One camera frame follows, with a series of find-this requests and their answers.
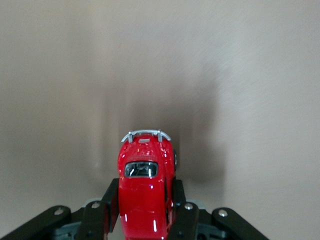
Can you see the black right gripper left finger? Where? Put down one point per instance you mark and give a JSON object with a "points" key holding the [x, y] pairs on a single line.
{"points": [[95, 217]]}

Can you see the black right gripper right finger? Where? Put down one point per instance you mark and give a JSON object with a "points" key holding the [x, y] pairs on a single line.
{"points": [[190, 220]]}

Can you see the red beetle toy car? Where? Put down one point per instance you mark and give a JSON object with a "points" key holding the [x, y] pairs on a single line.
{"points": [[142, 195]]}

